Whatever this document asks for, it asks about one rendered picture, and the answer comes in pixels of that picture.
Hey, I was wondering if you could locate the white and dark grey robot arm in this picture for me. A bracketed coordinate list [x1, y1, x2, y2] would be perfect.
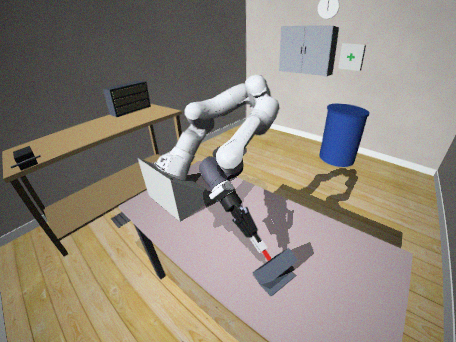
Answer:
[151, 75, 279, 201]

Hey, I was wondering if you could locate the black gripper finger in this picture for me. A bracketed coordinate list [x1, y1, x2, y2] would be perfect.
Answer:
[232, 214, 261, 253]
[234, 206, 267, 252]

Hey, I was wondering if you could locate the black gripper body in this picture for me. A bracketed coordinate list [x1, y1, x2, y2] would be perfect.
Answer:
[220, 191, 244, 219]

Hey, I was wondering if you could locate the red peg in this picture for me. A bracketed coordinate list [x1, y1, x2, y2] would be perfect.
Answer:
[262, 250, 272, 261]

